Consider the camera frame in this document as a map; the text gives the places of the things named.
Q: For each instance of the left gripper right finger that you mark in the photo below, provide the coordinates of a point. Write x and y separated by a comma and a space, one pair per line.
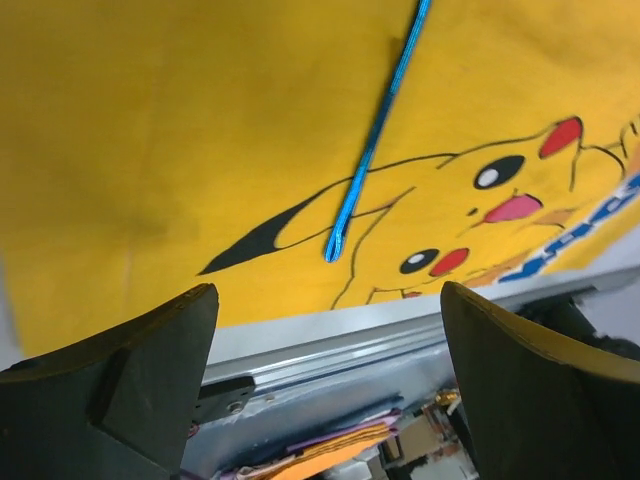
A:
544, 395

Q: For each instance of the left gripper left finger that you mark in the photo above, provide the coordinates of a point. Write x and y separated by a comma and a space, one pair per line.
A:
117, 405

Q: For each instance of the yellow Pikachu cloth placemat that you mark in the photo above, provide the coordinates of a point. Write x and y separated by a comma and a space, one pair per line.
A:
148, 146

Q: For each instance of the blue metal fork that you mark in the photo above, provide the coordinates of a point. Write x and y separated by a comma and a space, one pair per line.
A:
337, 238

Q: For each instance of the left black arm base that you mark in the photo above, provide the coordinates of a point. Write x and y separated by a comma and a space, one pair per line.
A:
222, 399

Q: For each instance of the aluminium mounting rail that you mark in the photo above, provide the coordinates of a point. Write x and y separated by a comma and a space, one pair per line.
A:
290, 351

